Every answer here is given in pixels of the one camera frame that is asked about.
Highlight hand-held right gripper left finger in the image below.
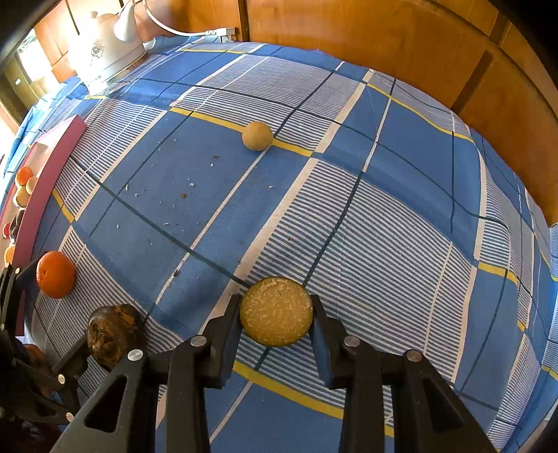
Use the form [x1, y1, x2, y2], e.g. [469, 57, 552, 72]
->
[52, 294, 242, 453]

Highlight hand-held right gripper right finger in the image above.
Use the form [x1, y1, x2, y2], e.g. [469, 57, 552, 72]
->
[309, 294, 498, 453]

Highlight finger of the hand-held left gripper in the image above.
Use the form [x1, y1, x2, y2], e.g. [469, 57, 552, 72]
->
[0, 257, 41, 338]
[48, 337, 94, 425]

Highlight white box with pink rim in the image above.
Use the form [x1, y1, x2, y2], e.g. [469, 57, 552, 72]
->
[0, 114, 88, 268]

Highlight person's left hand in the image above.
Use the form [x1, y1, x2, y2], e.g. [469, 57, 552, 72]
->
[22, 344, 53, 377]

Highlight small orange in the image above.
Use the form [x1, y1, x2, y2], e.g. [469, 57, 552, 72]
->
[36, 250, 77, 299]

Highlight blue plaid cloth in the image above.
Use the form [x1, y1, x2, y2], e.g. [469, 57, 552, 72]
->
[0, 35, 558, 453]

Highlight window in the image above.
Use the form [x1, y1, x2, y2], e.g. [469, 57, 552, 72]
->
[0, 30, 53, 131]

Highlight white ceramic kettle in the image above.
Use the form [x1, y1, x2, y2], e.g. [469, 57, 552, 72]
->
[67, 0, 146, 94]

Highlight white power cable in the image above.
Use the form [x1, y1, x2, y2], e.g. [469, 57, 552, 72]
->
[142, 0, 214, 38]

